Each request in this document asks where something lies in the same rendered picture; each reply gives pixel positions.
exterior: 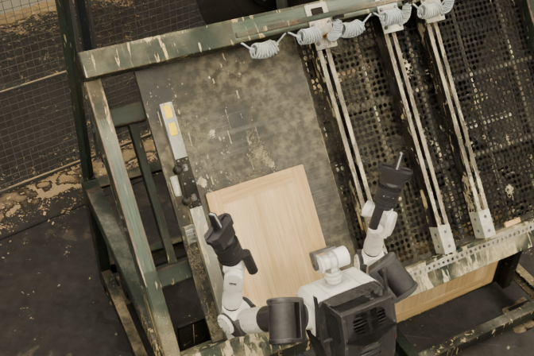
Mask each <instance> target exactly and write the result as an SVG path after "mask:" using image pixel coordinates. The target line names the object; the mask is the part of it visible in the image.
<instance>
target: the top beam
mask: <svg viewBox="0 0 534 356"><path fill-rule="evenodd" d="M318 2H326V4H327V9H328V12H330V11H333V10H340V9H344V8H347V7H352V6H358V5H361V4H366V3H369V2H375V1H374V0H321V1H317V2H310V3H306V4H302V5H298V6H291V7H288V8H284V9H279V10H273V11H269V12H265V13H261V14H255V15H250V16H247V17H240V18H236V19H232V20H228V21H221V22H217V23H214V24H209V25H203V26H199V27H195V28H191V29H185V30H181V31H176V32H173V33H166V34H162V35H158V36H154V37H147V38H144V39H140V40H135V41H129V42H125V43H121V44H114V45H111V46H106V47H102V48H96V49H92V50H88V51H84V52H79V53H78V54H77V56H76V58H75V61H76V64H77V68H78V70H79V75H80V78H81V81H82V82H83V83H84V82H85V81H86V80H89V79H96V78H101V79H104V78H107V77H111V76H115V75H121V74H125V73H128V72H135V71H138V70H141V69H146V68H151V67H156V66H159V65H162V64H169V63H172V62H176V61H180V60H186V59H190V58H193V57H197V56H203V55H207V54H211V53H214V52H221V51H224V50H227V49H231V48H237V47H241V46H244V45H242V44H241V43H244V44H245V45H251V44H254V43H258V42H262V41H268V40H269V39H270V40H272V39H276V38H279V37H282V35H283V34H284V33H286V34H285V35H284V36H289V35H291V34H288V32H290V33H294V34H296V33H298V32H299V31H300V30H301V29H308V28H310V26H309V23H308V22H307V23H303V24H299V25H293V26H289V27H285V28H282V29H275V30H272V31H268V32H264V33H258V34H254V35H250V36H247V37H240V38H236V36H235V33H236V32H241V31H244V30H248V29H255V28H258V27H262V26H266V25H272V24H276V23H280V22H284V21H291V20H294V19H297V18H302V17H307V15H306V13H305V9H304V6H307V5H311V4H315V3H318ZM373 12H374V13H376V14H378V12H377V7H374V8H369V9H366V10H359V11H356V12H352V13H348V14H344V17H342V18H339V20H341V21H342V23H343V22H348V21H354V20H355V19H361V18H365V17H368V16H369V14H370V13H371V15H370V16H375V14H373Z"/></svg>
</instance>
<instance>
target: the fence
mask: <svg viewBox="0 0 534 356"><path fill-rule="evenodd" d="M167 105H170V107H171V110H172V115H173V118H167V119H166V117H165V115H164V110H163V106H167ZM157 107H158V110H159V113H160V116H161V121H162V124H163V127H164V131H165V135H166V138H167V140H168V145H169V148H170V151H171V154H172V159H173V162H174V165H175V166H176V165H177V163H176V159H179V158H182V157H187V156H188V155H187V153H186V149H185V147H184V142H183V139H182V136H181V133H180V128H179V125H178V122H177V119H176V115H175V111H174V109H173V105H172V102H169V103H163V104H160V105H158V106H157ZM172 122H175V123H176V128H177V131H178V135H176V136H172V137H171V134H170V131H169V128H168V124H169V123H172ZM178 179H179V182H180V186H181V189H182V192H183V195H184V197H185V196H186V194H185V191H184V186H183V184H182V180H181V178H180V175H178ZM187 209H188V214H189V217H190V220H191V223H192V224H193V225H194V228H195V233H196V236H197V239H198V242H197V244H198V247H199V252H200V255H201V258H202V261H203V266H204V268H205V272H206V274H207V279H208V283H209V285H210V288H211V293H212V296H213V299H214V302H215V307H216V310H217V312H218V315H220V314H222V305H223V304H222V297H223V291H224V290H223V282H224V281H223V276H222V274H221V270H220V268H219V263H218V260H217V257H216V256H215V252H214V250H213V248H212V247H211V246H209V245H208V244H207V243H206V241H205V239H204V235H205V233H206V232H207V230H208V226H207V221H206V219H205V215H204V213H203V208H202V206H200V207H195V208H192V209H190V208H189V206H187ZM222 332H223V334H224V338H225V339H227V340H228V339H232V338H234V336H233V335H232V334H228V333H226V332H225V331H224V330H222Z"/></svg>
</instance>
